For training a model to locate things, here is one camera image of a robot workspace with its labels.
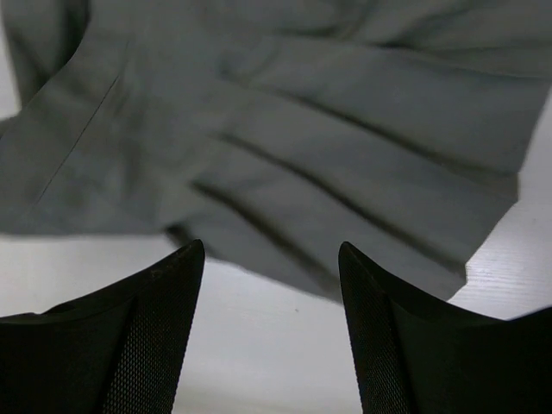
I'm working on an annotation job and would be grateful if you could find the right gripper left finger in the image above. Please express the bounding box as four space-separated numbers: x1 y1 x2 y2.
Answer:
1 241 205 414

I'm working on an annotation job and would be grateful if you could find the grey pleated skirt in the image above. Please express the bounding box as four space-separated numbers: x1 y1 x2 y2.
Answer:
1 1 551 301

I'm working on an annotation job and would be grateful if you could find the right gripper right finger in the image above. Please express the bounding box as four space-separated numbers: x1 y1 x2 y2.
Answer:
338 243 551 414

